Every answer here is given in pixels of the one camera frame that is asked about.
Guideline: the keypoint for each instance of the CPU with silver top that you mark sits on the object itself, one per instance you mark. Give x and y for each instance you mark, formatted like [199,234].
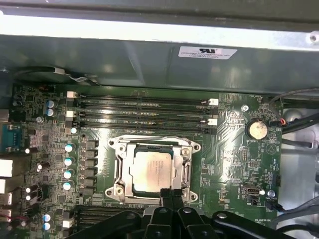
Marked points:
[152,169]

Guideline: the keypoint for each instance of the blue serial port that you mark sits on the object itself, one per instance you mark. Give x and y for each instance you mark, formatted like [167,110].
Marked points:
[12,138]

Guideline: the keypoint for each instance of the CPU socket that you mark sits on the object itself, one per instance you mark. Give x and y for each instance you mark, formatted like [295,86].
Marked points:
[152,147]

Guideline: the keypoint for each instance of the green motherboard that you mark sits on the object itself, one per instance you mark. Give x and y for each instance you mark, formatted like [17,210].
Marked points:
[224,154]

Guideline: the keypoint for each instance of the white printed sticker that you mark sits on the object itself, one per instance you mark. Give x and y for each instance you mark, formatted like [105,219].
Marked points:
[207,52]

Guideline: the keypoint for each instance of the round coin battery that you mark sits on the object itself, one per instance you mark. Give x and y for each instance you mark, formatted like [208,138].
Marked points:
[256,129]

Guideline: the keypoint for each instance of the metal port block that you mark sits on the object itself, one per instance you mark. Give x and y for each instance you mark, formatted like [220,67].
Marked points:
[5,191]
[6,166]

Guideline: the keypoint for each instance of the teal top capacitor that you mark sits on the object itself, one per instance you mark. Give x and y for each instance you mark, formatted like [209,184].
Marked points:
[67,174]
[69,147]
[68,161]
[66,185]

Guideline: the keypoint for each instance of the RAM slot with white clips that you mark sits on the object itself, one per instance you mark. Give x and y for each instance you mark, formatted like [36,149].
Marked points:
[94,219]
[144,99]
[144,117]

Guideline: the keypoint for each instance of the silver metal disk cage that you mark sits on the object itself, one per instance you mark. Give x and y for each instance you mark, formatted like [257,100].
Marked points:
[299,159]

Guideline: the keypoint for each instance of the internal USB connector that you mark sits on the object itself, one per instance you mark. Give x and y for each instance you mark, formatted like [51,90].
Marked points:
[251,193]

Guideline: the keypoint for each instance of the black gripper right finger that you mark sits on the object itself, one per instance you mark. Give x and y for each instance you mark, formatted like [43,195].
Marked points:
[189,224]

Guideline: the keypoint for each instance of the thin metal locking lever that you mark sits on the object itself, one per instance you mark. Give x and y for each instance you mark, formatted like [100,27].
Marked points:
[149,137]
[134,200]

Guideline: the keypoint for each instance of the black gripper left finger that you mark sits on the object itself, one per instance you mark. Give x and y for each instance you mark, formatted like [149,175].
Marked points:
[159,224]

